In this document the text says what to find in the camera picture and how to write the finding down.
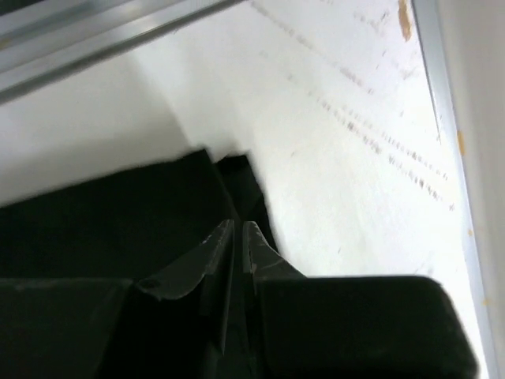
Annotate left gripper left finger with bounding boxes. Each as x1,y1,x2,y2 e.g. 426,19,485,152
97,220,234,378

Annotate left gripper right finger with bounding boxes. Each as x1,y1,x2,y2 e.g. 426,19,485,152
243,222,312,378

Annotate black trousers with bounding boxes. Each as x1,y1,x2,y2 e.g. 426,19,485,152
1,149,274,280

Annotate back aluminium table rail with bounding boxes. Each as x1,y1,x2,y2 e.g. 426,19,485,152
412,1,500,378

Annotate aluminium table rail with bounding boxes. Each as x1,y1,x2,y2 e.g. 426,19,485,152
1,0,236,103
412,1,500,378

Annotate left aluminium table rail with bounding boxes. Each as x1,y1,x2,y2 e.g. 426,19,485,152
1,0,236,103

